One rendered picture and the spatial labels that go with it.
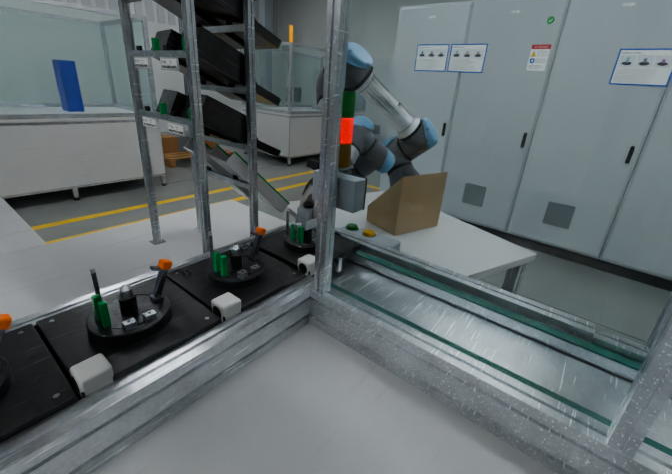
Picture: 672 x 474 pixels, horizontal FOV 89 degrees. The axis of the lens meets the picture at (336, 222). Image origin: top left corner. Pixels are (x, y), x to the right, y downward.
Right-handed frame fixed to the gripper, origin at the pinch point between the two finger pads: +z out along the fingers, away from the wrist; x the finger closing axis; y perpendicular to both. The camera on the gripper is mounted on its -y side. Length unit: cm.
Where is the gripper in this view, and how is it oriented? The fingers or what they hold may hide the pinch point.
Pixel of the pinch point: (307, 210)
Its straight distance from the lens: 99.5
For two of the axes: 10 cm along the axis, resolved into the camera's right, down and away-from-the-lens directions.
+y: 4.0, 4.5, 7.9
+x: -7.8, -2.8, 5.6
